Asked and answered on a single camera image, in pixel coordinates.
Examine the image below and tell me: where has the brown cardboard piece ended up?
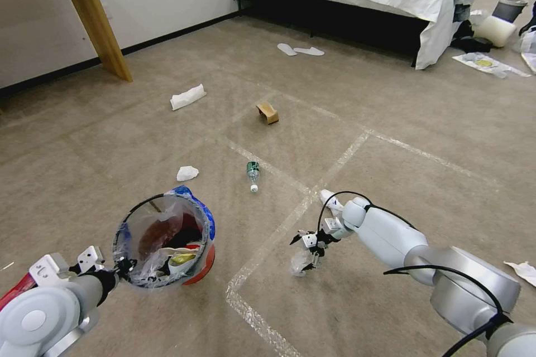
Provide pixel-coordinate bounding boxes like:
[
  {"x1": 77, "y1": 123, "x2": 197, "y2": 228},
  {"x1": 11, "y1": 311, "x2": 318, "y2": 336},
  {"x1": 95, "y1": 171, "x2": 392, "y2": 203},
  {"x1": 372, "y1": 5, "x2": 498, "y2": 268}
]
[{"x1": 256, "y1": 101, "x2": 281, "y2": 126}]

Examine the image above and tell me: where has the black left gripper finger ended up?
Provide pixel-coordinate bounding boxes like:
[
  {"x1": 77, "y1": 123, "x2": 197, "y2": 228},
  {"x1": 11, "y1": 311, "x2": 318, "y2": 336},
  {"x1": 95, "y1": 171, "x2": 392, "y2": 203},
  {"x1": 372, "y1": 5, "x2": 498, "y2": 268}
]
[{"x1": 115, "y1": 256, "x2": 138, "y2": 279}]

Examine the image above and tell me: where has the clear packaging with yellow disc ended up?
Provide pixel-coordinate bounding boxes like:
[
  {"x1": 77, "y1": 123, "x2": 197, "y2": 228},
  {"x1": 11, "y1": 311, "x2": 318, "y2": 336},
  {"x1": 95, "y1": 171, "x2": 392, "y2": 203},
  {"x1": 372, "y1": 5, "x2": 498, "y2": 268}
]
[{"x1": 451, "y1": 51, "x2": 533, "y2": 80}]

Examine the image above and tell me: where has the small crumpled white tissue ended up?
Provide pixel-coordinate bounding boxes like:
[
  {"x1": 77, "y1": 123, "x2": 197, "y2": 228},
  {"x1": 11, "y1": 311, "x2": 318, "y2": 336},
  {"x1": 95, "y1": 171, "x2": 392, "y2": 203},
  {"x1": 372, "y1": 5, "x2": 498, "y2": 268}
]
[{"x1": 175, "y1": 165, "x2": 200, "y2": 183}]

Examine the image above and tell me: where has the white plastic bucket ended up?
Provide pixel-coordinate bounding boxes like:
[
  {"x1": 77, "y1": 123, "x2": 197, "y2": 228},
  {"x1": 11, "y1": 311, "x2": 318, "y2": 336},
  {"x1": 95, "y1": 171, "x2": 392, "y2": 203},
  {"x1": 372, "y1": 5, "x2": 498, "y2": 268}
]
[{"x1": 472, "y1": 15, "x2": 518, "y2": 49}]

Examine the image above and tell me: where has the folded white paper towel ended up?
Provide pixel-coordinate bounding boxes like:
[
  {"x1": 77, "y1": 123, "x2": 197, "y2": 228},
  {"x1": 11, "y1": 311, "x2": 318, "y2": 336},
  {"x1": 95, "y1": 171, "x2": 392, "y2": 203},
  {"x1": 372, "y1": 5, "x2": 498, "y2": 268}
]
[{"x1": 169, "y1": 83, "x2": 208, "y2": 112}]

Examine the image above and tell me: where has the green plastic water bottle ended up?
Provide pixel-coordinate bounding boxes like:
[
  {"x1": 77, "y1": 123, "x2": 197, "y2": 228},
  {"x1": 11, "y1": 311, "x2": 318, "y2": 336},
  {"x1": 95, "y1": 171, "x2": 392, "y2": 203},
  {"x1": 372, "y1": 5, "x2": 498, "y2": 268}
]
[{"x1": 245, "y1": 160, "x2": 262, "y2": 194}]

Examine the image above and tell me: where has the white crumpled paper sheet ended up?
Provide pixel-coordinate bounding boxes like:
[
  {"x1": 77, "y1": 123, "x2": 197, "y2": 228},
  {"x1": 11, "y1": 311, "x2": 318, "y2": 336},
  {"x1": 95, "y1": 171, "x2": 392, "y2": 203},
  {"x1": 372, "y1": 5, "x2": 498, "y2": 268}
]
[{"x1": 503, "y1": 260, "x2": 536, "y2": 289}]

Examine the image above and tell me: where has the black forearm cable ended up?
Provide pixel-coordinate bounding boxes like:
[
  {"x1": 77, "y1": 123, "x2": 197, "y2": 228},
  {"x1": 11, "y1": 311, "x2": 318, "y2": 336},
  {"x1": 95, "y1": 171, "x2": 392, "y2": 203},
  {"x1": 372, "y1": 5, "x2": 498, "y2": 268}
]
[{"x1": 383, "y1": 264, "x2": 515, "y2": 357}]

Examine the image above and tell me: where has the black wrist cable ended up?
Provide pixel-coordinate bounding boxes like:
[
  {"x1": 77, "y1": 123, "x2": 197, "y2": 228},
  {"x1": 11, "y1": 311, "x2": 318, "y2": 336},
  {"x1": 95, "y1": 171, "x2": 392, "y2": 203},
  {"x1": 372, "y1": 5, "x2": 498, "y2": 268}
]
[{"x1": 315, "y1": 191, "x2": 420, "y2": 235}]

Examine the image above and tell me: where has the black clothing on floor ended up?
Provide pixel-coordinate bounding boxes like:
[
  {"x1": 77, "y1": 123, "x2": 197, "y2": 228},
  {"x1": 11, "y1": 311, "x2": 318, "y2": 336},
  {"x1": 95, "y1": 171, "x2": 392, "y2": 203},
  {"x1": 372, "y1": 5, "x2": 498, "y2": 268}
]
[{"x1": 450, "y1": 18, "x2": 494, "y2": 55}]

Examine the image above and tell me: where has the clear plastic wrapper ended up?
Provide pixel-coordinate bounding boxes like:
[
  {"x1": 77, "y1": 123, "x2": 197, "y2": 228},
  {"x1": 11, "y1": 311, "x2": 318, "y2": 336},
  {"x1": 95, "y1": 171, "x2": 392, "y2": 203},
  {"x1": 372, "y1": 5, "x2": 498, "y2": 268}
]
[{"x1": 289, "y1": 249, "x2": 314, "y2": 278}]

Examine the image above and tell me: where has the white paper scrap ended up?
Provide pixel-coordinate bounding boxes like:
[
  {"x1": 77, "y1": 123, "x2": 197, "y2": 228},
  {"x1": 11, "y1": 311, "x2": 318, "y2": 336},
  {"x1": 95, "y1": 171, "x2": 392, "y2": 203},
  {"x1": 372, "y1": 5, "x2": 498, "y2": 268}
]
[{"x1": 319, "y1": 189, "x2": 347, "y2": 212}]

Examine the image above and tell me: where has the wooden desk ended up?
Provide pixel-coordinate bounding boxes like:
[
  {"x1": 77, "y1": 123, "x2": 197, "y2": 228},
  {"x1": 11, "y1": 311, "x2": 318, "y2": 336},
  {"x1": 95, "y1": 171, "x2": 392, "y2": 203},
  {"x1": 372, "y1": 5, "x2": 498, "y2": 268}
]
[{"x1": 0, "y1": 0, "x2": 134, "y2": 83}]

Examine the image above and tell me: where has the clear blue bin liner bag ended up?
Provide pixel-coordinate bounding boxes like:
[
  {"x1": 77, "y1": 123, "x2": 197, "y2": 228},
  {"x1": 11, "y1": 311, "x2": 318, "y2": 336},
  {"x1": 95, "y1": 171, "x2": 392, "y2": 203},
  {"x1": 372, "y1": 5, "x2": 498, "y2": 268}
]
[{"x1": 113, "y1": 184, "x2": 217, "y2": 291}]

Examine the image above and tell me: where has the white plastic bag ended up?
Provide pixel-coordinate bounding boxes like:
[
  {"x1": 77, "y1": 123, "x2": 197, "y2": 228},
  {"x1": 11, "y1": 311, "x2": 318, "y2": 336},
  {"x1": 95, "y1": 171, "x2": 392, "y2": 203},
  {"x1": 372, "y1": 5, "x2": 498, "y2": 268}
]
[{"x1": 518, "y1": 25, "x2": 536, "y2": 74}]

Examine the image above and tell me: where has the grey waste bin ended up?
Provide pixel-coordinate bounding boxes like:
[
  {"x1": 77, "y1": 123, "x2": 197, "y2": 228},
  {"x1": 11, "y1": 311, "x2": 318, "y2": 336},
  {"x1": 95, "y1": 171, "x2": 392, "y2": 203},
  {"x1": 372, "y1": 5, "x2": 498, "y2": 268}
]
[{"x1": 492, "y1": 0, "x2": 529, "y2": 24}]

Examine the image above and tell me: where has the red flat object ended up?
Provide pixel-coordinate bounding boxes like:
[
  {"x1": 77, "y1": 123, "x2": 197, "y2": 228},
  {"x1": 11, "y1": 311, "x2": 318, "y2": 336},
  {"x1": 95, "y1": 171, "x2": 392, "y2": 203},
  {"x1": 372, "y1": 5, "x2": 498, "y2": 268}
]
[{"x1": 0, "y1": 271, "x2": 39, "y2": 312}]

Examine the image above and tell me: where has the round trash bin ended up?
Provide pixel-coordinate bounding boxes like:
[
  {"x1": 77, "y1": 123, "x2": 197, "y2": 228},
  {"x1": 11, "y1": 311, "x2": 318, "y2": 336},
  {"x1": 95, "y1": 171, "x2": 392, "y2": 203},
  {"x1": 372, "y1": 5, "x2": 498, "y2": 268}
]
[{"x1": 112, "y1": 192, "x2": 217, "y2": 292}]

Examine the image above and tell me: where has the black bed frame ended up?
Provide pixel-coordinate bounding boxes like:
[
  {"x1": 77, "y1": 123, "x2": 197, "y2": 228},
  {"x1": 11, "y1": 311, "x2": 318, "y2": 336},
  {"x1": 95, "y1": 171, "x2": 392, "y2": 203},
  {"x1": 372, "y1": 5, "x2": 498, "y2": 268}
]
[{"x1": 232, "y1": 0, "x2": 433, "y2": 69}]

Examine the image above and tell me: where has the yellow wrapper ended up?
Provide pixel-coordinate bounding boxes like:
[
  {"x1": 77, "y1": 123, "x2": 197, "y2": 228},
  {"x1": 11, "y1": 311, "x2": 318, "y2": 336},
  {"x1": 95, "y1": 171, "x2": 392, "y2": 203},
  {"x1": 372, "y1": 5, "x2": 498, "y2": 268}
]
[{"x1": 169, "y1": 253, "x2": 198, "y2": 267}]

